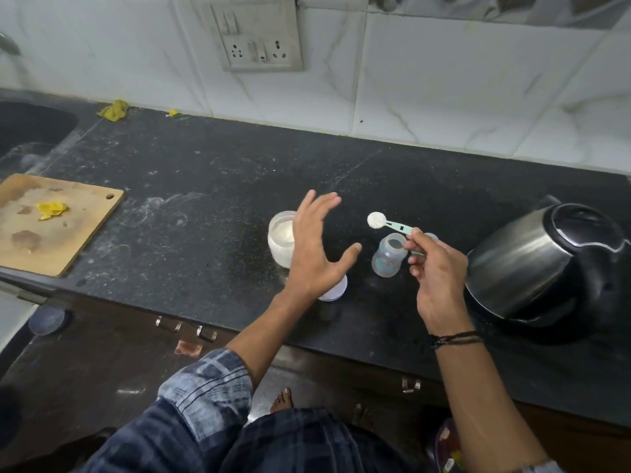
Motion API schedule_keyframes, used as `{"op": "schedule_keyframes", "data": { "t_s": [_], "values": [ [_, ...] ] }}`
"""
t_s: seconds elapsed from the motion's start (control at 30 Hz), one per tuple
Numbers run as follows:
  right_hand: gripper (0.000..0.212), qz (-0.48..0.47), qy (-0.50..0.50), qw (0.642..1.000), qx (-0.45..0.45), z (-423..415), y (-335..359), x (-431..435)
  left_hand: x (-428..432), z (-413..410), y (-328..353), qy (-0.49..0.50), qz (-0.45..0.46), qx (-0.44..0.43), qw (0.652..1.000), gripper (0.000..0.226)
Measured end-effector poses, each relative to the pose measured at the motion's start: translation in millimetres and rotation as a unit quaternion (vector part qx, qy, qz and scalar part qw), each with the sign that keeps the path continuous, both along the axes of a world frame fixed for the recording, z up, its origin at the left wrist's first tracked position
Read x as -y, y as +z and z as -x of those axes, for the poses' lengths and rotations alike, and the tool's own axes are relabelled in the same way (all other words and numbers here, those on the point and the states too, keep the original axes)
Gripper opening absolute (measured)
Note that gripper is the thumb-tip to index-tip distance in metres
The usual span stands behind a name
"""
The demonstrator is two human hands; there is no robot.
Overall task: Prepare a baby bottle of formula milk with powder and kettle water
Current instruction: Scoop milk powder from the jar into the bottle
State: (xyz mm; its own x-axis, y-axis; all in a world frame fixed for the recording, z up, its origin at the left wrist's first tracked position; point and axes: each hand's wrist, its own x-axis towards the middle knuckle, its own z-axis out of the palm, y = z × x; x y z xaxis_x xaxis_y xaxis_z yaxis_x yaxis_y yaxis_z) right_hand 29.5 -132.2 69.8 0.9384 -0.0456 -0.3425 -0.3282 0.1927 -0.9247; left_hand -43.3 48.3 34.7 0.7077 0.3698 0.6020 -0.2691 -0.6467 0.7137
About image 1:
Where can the round blue lid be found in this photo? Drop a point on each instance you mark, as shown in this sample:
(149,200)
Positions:
(47,320)

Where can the clear baby bottle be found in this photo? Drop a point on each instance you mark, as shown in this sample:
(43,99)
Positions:
(387,258)

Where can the white jar lid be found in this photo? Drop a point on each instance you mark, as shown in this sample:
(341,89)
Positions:
(336,292)

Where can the colourful patterned object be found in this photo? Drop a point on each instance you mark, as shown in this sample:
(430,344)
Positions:
(448,445)

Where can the white wall socket panel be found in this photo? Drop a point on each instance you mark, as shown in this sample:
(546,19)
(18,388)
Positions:
(259,34)

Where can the small yellow green scrap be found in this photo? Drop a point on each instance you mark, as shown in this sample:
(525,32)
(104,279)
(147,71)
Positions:
(173,113)

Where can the glass jar of white powder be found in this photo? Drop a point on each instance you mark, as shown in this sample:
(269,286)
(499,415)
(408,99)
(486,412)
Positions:
(281,241)

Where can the teal measuring scoop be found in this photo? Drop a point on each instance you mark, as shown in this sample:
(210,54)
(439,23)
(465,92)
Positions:
(377,220)

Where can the person's left hand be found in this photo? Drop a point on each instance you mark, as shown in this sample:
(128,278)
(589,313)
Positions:
(308,261)

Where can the person's right foot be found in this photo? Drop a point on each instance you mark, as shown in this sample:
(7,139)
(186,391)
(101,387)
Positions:
(361,416)

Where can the person's right thumb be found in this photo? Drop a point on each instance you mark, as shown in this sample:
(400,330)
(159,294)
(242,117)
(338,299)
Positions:
(419,239)

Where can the yellow cloth scrap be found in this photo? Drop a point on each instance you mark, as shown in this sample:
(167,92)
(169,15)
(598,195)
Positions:
(51,209)

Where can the person's left thumb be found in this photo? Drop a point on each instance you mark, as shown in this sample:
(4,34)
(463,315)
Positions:
(346,258)

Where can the blue plaid shirt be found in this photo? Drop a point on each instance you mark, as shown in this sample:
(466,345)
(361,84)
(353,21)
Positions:
(207,418)

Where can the wooden cutting board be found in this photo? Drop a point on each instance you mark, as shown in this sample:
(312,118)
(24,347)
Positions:
(64,236)

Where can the person's foot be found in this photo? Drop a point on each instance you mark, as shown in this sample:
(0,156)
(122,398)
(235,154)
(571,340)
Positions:
(282,401)
(361,416)

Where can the crumpled yellow cloth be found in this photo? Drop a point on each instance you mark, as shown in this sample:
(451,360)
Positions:
(113,111)

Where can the person's left foot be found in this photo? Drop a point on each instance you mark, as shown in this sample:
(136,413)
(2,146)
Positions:
(282,401)

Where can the person's left forearm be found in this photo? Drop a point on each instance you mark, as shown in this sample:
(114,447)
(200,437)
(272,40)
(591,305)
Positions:
(268,334)

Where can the person's right forearm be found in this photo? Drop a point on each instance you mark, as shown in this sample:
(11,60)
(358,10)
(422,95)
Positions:
(485,403)

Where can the steel electric kettle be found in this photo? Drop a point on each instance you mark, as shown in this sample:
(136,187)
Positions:
(522,265)

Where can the dark kitchen sink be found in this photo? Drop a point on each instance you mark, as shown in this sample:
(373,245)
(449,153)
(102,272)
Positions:
(29,128)

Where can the person's right hand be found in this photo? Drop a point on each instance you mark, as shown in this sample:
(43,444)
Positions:
(441,285)

